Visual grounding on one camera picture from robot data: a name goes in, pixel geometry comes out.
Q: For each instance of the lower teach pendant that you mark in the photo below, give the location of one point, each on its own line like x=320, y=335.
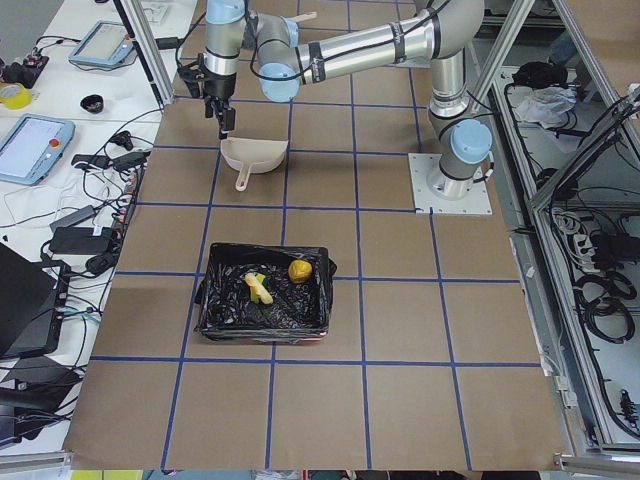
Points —
x=32, y=147

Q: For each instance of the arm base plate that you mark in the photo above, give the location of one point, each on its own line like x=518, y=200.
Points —
x=434, y=193

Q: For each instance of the brown potato-shaped bread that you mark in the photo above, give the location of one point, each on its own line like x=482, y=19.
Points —
x=300, y=271

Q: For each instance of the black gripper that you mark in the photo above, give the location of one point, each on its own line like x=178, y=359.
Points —
x=223, y=86

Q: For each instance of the aluminium frame upright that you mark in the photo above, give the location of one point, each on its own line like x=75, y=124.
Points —
x=136, y=24

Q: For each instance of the black power brick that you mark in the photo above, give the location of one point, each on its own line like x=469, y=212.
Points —
x=82, y=240

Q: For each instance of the white crumpled cloth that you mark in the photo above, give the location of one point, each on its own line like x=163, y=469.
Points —
x=548, y=107

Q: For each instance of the yellow tape roll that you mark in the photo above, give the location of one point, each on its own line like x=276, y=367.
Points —
x=15, y=96

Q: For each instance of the pale yellow crescent foam piece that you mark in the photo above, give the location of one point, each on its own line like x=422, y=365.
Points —
x=260, y=290

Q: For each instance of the teach pendant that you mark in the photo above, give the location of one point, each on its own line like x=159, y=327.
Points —
x=32, y=147
x=106, y=46

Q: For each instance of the black laptop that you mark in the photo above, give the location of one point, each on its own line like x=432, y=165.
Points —
x=33, y=295

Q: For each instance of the yellow green sponge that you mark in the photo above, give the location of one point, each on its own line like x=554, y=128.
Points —
x=260, y=285

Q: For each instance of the black trash bag bin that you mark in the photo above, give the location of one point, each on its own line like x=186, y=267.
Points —
x=246, y=294

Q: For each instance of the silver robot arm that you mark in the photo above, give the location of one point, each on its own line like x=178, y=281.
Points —
x=438, y=32

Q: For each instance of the upper teach pendant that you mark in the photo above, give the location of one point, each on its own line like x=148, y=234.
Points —
x=106, y=46

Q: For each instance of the beige plastic dustpan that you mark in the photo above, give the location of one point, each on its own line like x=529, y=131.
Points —
x=252, y=156

